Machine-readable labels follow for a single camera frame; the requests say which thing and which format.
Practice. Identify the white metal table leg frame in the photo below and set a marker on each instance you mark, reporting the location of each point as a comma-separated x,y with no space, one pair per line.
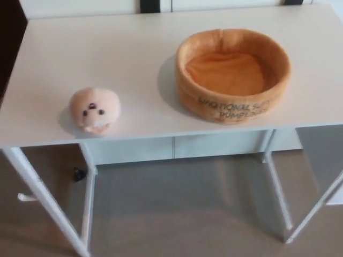
44,198
277,192

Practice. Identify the black vertical strip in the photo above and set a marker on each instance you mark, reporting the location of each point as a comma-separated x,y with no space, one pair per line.
150,5
293,2

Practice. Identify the orange round plush basket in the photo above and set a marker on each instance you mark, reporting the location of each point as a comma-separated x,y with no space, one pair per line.
227,69

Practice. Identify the white hook peg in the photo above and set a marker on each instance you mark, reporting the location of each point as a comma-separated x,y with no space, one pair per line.
24,197

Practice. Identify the beige plush dumpling toy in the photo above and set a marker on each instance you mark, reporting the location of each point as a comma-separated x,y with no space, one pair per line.
93,101

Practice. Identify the black rubber doorstop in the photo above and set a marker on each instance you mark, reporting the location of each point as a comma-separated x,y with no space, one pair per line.
78,174

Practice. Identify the dark brown door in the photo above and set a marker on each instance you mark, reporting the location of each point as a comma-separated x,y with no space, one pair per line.
10,40

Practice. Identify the white table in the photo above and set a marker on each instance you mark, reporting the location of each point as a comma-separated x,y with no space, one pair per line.
134,150

